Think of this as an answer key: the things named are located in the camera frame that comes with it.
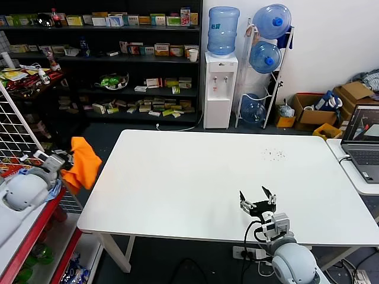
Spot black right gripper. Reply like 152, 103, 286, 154
239, 185, 278, 222

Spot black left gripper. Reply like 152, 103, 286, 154
56, 150, 75, 171

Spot orange t-shirt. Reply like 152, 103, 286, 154
60, 135, 103, 196

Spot pile of grey clothes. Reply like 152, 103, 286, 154
351, 69, 379, 92

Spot blue striped cloth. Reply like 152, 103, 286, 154
47, 177, 63, 204

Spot small dark crumbs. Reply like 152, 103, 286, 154
261, 149, 287, 162

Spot white power strip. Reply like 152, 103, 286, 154
232, 246, 269, 262

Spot red white cart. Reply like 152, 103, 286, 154
0, 177, 103, 284

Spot red cluttered side table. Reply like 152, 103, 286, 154
0, 67, 68, 140

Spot small yellow box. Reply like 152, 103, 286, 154
274, 104, 297, 128

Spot bowl of green packets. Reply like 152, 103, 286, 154
94, 72, 130, 91

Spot clear plastic bag bundle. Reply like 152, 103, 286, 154
280, 99, 296, 118

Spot green bottles in cart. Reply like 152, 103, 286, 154
31, 243, 55, 266

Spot yellow plastic bin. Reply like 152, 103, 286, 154
313, 122, 343, 140

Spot white table leg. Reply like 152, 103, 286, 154
318, 245, 361, 272
91, 232, 136, 273

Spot cardboard box with red rim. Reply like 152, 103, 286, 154
292, 92, 339, 131

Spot pink drink bottle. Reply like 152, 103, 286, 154
47, 50, 59, 72

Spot yellow papers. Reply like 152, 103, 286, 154
0, 67, 27, 83

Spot white water dispenser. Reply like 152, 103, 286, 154
203, 50, 239, 130

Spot blue snack packets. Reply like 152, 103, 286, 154
60, 251, 90, 284

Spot grey laptop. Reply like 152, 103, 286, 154
340, 104, 379, 185

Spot blue drink bottle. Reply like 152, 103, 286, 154
79, 35, 91, 58

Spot white red medicine box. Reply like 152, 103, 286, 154
144, 78, 164, 89

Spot white pipe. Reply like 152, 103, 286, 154
0, 51, 15, 70

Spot black shelf unit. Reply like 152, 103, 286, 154
0, 0, 204, 124

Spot blue bag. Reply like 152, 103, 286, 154
314, 90, 343, 111

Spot white metal jug rack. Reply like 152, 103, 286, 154
235, 17, 296, 130

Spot yellow white medicine box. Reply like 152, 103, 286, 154
65, 15, 84, 27

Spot shiny dark round bowl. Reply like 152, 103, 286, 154
36, 12, 53, 28

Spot cola bottle with red cap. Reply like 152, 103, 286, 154
50, 8, 63, 28

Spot yellow orange medicine box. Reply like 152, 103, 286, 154
154, 43, 171, 57

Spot large brown cardboard box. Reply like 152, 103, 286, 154
333, 81, 376, 121

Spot blue white medicine box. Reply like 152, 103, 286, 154
105, 15, 124, 27

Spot green white medicine box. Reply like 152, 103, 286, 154
150, 14, 167, 27

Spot blue water jug with label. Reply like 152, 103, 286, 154
206, 6, 241, 58

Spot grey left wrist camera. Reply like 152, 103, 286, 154
33, 149, 65, 174

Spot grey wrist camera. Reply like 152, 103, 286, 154
33, 149, 65, 174
260, 212, 293, 237

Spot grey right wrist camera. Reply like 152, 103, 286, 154
260, 212, 293, 237

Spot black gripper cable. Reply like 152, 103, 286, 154
241, 219, 269, 284

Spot white wire grid panel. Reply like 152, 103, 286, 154
0, 79, 45, 154

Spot black floor cable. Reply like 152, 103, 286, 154
169, 257, 208, 284

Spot white dispenser power cable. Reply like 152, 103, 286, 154
156, 111, 205, 131

